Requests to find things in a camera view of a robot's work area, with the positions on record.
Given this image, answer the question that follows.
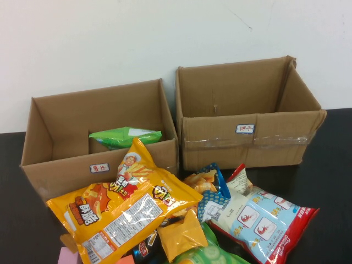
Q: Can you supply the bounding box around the orange snack bag with chef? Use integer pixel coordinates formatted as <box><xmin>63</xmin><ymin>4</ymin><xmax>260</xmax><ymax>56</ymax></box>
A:
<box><xmin>109</xmin><ymin>136</ymin><xmax>166</xmax><ymax>200</ymax></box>

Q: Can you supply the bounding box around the blue polka dot snack bag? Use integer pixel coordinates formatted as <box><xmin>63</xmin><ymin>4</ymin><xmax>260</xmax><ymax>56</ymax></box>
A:
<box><xmin>183</xmin><ymin>162</ymin><xmax>232</xmax><ymax>223</ymax></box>

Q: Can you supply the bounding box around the orange potato stick snack bag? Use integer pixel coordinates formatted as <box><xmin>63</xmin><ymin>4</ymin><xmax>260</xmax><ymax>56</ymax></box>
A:
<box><xmin>46</xmin><ymin>167</ymin><xmax>205</xmax><ymax>264</ymax></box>

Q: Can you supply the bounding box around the small orange snack pack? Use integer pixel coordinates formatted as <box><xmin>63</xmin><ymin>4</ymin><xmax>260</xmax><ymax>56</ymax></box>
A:
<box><xmin>156</xmin><ymin>208</ymin><xmax>209</xmax><ymax>262</ymax></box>

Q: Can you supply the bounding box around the black snack bag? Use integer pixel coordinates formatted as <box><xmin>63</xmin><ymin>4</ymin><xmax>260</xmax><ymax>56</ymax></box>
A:
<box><xmin>131</xmin><ymin>229</ymin><xmax>162</xmax><ymax>264</ymax></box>

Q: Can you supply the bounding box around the green cucumber snack bag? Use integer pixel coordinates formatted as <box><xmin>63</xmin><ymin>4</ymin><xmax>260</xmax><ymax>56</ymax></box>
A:
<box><xmin>164</xmin><ymin>222</ymin><xmax>251</xmax><ymax>264</ymax></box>

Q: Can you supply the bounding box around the cardboard box with biscuit label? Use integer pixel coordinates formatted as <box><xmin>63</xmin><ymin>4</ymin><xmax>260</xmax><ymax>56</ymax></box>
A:
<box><xmin>175</xmin><ymin>56</ymin><xmax>327</xmax><ymax>171</ymax></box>

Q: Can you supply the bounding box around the white sticker reading biscuit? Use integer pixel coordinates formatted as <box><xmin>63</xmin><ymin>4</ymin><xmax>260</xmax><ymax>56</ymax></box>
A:
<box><xmin>235</xmin><ymin>124</ymin><xmax>256</xmax><ymax>135</ymax></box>

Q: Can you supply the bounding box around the white sticker reading chips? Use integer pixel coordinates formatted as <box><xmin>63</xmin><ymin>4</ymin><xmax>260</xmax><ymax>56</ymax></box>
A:
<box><xmin>90</xmin><ymin>163</ymin><xmax>110</xmax><ymax>173</ymax></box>

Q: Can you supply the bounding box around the cardboard box with chips label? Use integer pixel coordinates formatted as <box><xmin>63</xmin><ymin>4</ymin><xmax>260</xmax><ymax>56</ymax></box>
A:
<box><xmin>19</xmin><ymin>78</ymin><xmax>180</xmax><ymax>207</ymax></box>

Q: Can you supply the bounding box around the red and blue shrimp chips bag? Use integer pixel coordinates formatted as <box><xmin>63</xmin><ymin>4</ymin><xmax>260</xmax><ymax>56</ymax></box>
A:
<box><xmin>208</xmin><ymin>163</ymin><xmax>321</xmax><ymax>264</ymax></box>

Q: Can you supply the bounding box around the orange foam block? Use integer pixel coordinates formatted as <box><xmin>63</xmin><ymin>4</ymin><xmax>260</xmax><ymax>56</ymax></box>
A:
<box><xmin>115</xmin><ymin>254</ymin><xmax>135</xmax><ymax>264</ymax></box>

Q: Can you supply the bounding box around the black table mat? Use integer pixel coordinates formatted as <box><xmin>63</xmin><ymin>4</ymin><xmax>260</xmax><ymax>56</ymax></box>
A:
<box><xmin>0</xmin><ymin>108</ymin><xmax>352</xmax><ymax>264</ymax></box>

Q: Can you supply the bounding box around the pink foam block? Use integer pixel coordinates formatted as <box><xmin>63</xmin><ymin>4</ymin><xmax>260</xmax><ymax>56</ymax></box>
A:
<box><xmin>58</xmin><ymin>246</ymin><xmax>81</xmax><ymax>264</ymax></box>

